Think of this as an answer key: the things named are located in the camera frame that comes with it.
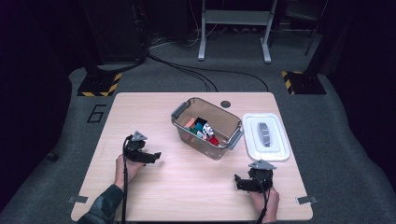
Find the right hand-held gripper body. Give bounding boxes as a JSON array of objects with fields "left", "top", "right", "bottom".
[{"left": 247, "top": 159, "right": 277, "bottom": 193}]

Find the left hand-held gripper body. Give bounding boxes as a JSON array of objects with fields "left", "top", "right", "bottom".
[{"left": 123, "top": 130, "right": 149, "bottom": 163}]

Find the white box lid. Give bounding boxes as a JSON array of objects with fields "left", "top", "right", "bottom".
[{"left": 242, "top": 112, "right": 291, "bottom": 162}]

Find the white toy car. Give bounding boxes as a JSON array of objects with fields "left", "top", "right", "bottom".
[{"left": 202, "top": 122, "right": 216, "bottom": 140}]

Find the transparent grey storage box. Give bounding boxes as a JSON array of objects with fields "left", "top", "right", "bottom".
[{"left": 170, "top": 96, "right": 246, "bottom": 161}]

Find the person's left hand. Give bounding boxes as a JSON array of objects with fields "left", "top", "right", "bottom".
[{"left": 113, "top": 155, "right": 146, "bottom": 191}]

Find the person's right hand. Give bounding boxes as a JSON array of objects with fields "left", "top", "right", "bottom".
[{"left": 248, "top": 186, "right": 280, "bottom": 224}]

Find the grey tape strip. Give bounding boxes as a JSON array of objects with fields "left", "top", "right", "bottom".
[
  {"left": 67, "top": 195, "right": 89, "bottom": 204},
  {"left": 295, "top": 195, "right": 318, "bottom": 205}
]

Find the black striped stand base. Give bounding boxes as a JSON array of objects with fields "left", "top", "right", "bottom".
[
  {"left": 281, "top": 70, "right": 327, "bottom": 95},
  {"left": 77, "top": 72, "right": 123, "bottom": 97}
]

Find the dark equipment cabinet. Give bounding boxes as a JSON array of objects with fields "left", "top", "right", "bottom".
[{"left": 78, "top": 0, "right": 148, "bottom": 63}]

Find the dark curtain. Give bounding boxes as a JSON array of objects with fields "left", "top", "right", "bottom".
[
  {"left": 0, "top": 0, "right": 85, "bottom": 216},
  {"left": 323, "top": 0, "right": 396, "bottom": 200}
]

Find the thin black tripod stand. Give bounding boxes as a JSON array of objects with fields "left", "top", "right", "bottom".
[{"left": 281, "top": 0, "right": 330, "bottom": 57}]

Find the grey metal stand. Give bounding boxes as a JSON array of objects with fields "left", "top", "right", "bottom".
[{"left": 197, "top": 0, "right": 278, "bottom": 64}]

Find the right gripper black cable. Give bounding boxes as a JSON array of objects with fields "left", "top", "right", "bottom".
[{"left": 255, "top": 174, "right": 270, "bottom": 224}]

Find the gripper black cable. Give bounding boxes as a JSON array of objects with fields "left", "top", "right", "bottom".
[
  {"left": 255, "top": 174, "right": 270, "bottom": 224},
  {"left": 120, "top": 133, "right": 134, "bottom": 224}
]

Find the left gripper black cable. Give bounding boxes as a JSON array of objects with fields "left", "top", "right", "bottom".
[{"left": 120, "top": 133, "right": 134, "bottom": 224}]

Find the thick black floor cable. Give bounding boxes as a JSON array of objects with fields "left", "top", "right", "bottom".
[{"left": 96, "top": 46, "right": 149, "bottom": 74}]

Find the bundle of pale cables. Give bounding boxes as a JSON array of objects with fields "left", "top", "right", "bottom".
[{"left": 148, "top": 18, "right": 219, "bottom": 49}]

